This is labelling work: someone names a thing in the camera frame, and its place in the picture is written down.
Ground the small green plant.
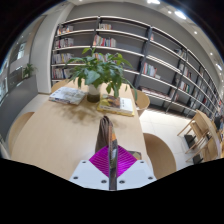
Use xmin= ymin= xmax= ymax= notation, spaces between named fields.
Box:
xmin=21 ymin=63 xmax=37 ymax=80

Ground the zigzag-patterned brown towel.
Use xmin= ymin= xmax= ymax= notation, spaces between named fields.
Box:
xmin=94 ymin=115 xmax=143 ymax=191

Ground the green potted plant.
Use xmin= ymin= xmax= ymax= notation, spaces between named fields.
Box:
xmin=65 ymin=46 xmax=138 ymax=104

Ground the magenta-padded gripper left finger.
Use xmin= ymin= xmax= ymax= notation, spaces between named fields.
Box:
xmin=69 ymin=145 xmax=110 ymax=191

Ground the grey bookshelf unit with books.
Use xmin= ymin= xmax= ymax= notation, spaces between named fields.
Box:
xmin=49 ymin=15 xmax=224 ymax=116

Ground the white open magazine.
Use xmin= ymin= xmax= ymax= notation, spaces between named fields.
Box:
xmin=48 ymin=86 xmax=88 ymax=106

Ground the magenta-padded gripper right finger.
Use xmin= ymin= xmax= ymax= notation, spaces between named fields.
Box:
xmin=116 ymin=145 xmax=157 ymax=191

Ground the round-backed wooden chair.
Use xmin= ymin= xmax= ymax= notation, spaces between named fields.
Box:
xmin=129 ymin=88 xmax=151 ymax=118
xmin=143 ymin=132 xmax=178 ymax=180
xmin=50 ymin=78 xmax=72 ymax=94

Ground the group of ceiling lights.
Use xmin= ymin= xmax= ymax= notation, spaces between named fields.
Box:
xmin=146 ymin=0 xmax=224 ymax=71

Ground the yellow-covered book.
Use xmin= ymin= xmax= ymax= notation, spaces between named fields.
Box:
xmin=96 ymin=93 xmax=135 ymax=118

